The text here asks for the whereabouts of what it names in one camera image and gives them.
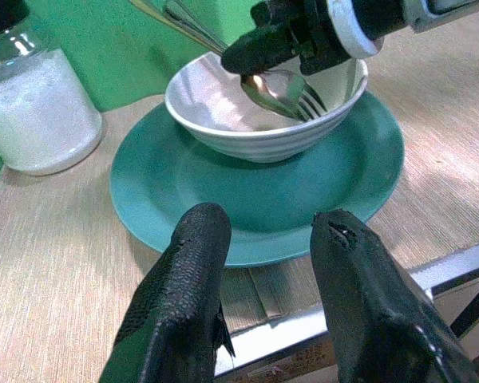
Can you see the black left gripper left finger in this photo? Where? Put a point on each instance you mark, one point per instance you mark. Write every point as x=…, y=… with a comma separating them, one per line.
x=187, y=279

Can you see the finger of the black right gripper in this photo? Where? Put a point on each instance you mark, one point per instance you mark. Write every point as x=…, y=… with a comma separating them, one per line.
x=259, y=52

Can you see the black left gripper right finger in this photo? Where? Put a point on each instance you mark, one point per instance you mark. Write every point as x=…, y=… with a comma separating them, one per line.
x=367, y=299

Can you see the silver metal spoon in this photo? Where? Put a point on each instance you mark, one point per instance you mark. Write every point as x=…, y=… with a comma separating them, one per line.
x=271, y=93

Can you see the silver metal fork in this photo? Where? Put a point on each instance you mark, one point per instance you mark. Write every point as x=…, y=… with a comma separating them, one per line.
x=309, y=104

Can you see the white ribbed ceramic bowl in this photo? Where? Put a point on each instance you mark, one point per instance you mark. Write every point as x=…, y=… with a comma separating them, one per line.
x=255, y=139

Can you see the teal ceramic plate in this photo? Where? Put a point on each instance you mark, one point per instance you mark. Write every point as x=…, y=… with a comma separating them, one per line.
x=263, y=191

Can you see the beige woven placemat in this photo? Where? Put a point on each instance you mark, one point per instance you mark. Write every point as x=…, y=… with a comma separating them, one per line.
x=44, y=259

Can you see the glass salt jar black lid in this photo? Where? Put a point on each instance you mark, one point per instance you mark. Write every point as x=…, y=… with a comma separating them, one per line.
x=36, y=119

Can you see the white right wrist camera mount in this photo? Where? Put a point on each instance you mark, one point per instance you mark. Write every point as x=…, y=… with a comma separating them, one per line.
x=345, y=32

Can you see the black metal frame bar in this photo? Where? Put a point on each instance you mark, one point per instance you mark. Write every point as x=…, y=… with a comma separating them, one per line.
x=475, y=309

